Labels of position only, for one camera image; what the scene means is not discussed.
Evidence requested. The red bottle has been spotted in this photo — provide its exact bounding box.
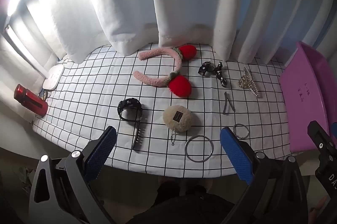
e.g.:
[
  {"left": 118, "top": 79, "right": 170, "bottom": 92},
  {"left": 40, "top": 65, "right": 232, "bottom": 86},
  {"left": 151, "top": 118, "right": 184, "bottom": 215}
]
[{"left": 14, "top": 84, "right": 48, "bottom": 117}]

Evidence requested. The white black-checked tablecloth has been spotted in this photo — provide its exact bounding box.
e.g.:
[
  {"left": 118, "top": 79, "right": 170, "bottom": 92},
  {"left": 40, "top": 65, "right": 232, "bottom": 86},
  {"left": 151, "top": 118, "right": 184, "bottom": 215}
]
[{"left": 32, "top": 42, "right": 293, "bottom": 178}]

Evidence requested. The large silver bangle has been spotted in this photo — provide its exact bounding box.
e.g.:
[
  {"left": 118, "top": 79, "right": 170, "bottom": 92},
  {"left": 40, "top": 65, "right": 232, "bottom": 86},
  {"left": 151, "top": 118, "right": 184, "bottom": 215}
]
[{"left": 184, "top": 135, "right": 214, "bottom": 162}]

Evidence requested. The black bow hair clip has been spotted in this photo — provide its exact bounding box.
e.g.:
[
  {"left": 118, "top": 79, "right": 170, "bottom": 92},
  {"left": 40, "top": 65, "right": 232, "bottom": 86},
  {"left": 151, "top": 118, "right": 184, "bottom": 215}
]
[{"left": 198, "top": 61, "right": 228, "bottom": 88}]

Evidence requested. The purple plastic bin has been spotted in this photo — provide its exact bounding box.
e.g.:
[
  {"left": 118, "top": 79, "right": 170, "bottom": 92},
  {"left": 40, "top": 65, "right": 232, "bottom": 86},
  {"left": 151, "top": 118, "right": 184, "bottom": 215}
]
[{"left": 279, "top": 41, "right": 337, "bottom": 153}]

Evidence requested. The crystal hair claw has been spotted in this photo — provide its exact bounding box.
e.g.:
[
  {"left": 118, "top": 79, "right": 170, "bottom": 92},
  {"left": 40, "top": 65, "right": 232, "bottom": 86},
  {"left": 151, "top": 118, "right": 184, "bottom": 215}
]
[{"left": 238, "top": 66, "right": 262, "bottom": 99}]

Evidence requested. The black wrist watch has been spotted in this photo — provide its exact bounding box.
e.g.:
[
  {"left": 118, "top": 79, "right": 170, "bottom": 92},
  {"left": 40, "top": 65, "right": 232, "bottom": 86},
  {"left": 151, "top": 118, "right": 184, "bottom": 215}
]
[{"left": 117, "top": 98, "right": 146, "bottom": 151}]

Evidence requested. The white flat device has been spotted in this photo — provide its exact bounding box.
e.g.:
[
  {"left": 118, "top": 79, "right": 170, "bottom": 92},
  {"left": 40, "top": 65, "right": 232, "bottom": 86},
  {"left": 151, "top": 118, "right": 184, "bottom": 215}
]
[{"left": 43, "top": 65, "right": 65, "bottom": 91}]

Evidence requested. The small silver ring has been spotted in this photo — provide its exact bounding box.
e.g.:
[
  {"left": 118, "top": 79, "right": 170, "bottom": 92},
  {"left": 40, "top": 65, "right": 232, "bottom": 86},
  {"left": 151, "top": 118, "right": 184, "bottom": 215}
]
[{"left": 232, "top": 123, "right": 250, "bottom": 140}]

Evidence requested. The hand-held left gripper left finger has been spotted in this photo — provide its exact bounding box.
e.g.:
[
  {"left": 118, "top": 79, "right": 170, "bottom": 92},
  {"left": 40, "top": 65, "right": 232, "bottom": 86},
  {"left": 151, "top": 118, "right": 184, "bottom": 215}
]
[{"left": 28, "top": 125, "right": 118, "bottom": 224}]

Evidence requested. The beige fluffy pouch with chain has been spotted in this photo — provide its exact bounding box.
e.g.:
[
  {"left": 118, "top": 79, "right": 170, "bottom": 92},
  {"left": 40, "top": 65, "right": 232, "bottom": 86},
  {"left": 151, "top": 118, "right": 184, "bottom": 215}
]
[{"left": 162, "top": 105, "right": 197, "bottom": 147}]

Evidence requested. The grey metal hair clip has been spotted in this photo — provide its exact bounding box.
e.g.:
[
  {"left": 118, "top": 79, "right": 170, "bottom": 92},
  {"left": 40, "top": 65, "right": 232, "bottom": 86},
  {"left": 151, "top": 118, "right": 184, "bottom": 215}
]
[{"left": 222, "top": 92, "right": 236, "bottom": 116}]

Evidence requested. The person's right hand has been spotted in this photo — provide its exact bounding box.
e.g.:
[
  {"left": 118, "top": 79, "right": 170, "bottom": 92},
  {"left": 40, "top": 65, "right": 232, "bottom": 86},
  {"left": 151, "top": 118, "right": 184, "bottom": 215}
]
[{"left": 309, "top": 199, "right": 328, "bottom": 224}]

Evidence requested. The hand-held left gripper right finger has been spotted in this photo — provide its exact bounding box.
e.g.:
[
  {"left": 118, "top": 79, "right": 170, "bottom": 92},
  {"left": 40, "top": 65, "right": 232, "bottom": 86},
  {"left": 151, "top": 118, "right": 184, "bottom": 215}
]
[{"left": 220, "top": 127, "right": 308, "bottom": 224}]

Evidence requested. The pink strawberry headband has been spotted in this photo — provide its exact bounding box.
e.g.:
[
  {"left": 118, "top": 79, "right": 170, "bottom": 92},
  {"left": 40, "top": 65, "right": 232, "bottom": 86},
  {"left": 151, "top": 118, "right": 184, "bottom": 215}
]
[{"left": 133, "top": 44, "right": 198, "bottom": 98}]

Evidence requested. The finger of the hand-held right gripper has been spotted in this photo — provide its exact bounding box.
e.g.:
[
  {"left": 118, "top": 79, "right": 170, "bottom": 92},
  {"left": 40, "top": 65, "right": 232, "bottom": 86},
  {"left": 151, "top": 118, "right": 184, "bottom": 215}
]
[{"left": 308, "top": 120, "right": 337, "bottom": 155}]

